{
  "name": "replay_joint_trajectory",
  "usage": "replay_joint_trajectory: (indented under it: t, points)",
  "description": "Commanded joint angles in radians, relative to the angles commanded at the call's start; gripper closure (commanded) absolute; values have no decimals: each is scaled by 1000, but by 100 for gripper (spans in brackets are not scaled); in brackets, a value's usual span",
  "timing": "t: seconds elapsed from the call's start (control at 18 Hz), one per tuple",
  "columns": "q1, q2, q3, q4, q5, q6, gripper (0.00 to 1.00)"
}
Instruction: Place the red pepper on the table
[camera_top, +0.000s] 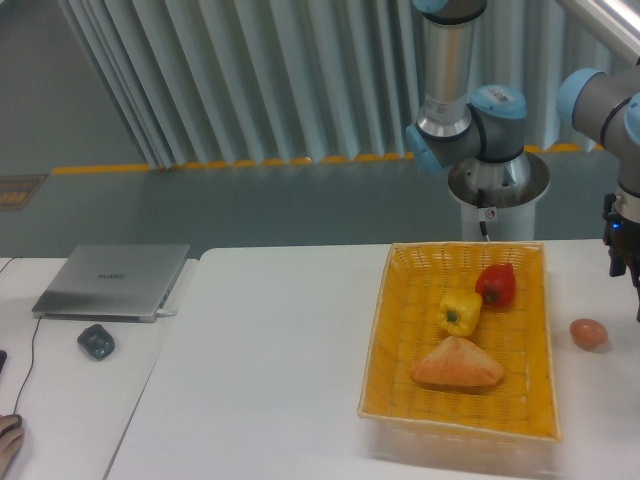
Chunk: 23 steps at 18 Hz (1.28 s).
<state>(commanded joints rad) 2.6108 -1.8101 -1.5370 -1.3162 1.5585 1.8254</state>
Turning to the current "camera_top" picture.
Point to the silver closed laptop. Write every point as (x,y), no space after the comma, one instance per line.
(114,282)

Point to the yellow wicker basket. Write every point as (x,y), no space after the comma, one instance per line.
(405,329)

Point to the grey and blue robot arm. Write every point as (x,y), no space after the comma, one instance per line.
(478,136)

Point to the black computer mouse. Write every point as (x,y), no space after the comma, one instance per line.
(17,421)

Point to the black keyboard edge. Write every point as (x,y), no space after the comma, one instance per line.
(3,360)

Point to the red bell pepper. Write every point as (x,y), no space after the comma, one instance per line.
(497,285)

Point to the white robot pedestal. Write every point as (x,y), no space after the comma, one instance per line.
(498,200)

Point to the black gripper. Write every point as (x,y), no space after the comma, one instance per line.
(621,236)

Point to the person's hand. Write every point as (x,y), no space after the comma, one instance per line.
(11,442)

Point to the triangular toast sandwich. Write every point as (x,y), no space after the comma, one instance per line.
(457,362)

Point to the yellow bell pepper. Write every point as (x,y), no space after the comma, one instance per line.
(459,312)

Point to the silver metal frame bar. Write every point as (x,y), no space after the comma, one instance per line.
(615,23)

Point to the brown egg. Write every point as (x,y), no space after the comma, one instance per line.
(588,333)

